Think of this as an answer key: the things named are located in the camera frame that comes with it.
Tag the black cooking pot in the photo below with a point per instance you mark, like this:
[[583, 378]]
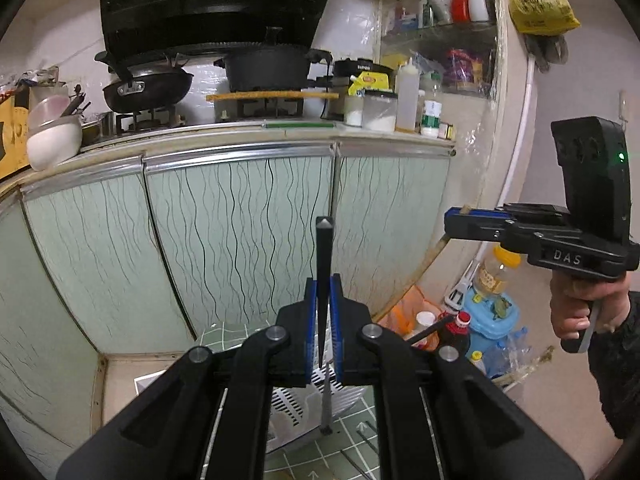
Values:
[[271, 68]]

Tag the green label white bottle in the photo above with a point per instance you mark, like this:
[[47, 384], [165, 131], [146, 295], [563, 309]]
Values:
[[430, 119]]

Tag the red cap sauce bottle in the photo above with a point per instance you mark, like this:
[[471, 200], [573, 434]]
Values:
[[456, 333]]

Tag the white rice cooker pot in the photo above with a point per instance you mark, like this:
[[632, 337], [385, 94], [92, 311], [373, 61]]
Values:
[[54, 131]]

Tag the blue plastic water jug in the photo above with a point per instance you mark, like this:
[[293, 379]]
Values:
[[491, 319]]

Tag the yellow lid glass jar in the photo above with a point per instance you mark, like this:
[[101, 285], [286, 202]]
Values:
[[495, 270]]

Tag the yellow plastic bag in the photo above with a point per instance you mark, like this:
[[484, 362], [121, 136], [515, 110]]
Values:
[[543, 17]]

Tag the black chopstick one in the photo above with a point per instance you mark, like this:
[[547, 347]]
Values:
[[324, 239]]

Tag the yellow microwave oven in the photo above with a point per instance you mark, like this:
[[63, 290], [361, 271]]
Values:
[[14, 117]]

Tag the green checkered tablecloth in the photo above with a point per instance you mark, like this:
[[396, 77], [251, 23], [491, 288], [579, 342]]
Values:
[[350, 452]]

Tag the right human hand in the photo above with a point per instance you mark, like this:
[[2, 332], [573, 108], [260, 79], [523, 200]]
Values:
[[576, 305]]

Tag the white squeeze bottle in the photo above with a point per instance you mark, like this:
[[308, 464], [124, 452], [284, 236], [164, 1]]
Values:
[[407, 89]]

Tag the black frying pan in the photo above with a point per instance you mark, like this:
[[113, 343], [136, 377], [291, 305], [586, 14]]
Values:
[[144, 87]]

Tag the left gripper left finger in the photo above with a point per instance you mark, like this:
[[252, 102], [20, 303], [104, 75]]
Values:
[[280, 355]]

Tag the clear salt container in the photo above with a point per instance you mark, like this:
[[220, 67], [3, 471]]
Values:
[[379, 110]]

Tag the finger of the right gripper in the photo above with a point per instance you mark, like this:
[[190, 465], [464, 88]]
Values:
[[483, 230], [495, 214]]

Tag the black range hood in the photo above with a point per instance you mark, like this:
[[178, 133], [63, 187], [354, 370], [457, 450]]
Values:
[[133, 28]]

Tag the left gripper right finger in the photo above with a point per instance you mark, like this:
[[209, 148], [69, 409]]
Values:
[[367, 354]]

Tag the grey plastic utensil holder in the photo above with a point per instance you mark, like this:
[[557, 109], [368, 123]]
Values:
[[296, 412]]

